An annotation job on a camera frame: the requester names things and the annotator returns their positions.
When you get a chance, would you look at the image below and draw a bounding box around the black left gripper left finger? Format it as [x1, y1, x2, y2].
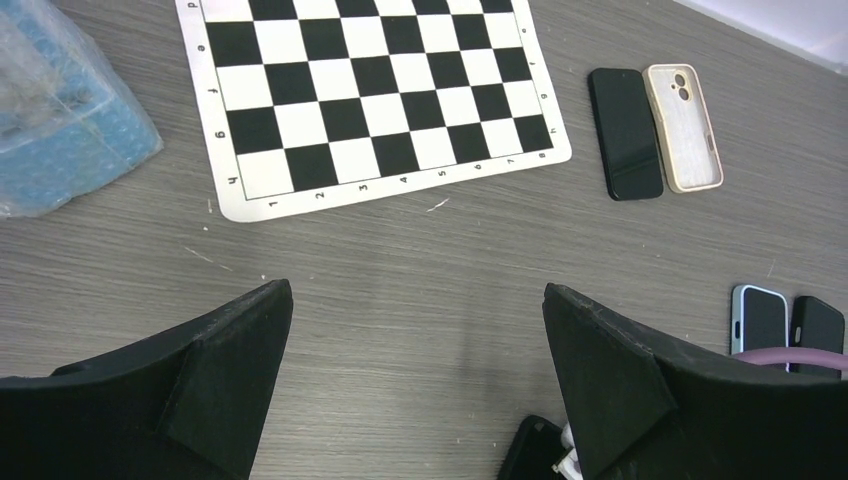
[1, 279, 293, 479]

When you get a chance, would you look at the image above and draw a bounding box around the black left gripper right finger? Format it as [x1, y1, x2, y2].
[543, 284, 847, 479]

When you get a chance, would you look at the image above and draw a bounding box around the beige phone case with ring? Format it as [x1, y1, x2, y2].
[642, 64, 724, 194]

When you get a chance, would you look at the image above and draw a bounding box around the black phone from case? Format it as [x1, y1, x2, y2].
[588, 68, 664, 201]

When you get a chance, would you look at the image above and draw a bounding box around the black phone on table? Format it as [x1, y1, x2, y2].
[496, 415, 566, 480]

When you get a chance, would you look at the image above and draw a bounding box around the light blue cased phone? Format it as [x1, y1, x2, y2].
[730, 284, 790, 355]

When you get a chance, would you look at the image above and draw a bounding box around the black white chessboard mat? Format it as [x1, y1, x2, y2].
[176, 1, 572, 223]

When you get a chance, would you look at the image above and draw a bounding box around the black phone near wall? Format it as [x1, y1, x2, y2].
[789, 295, 845, 354]

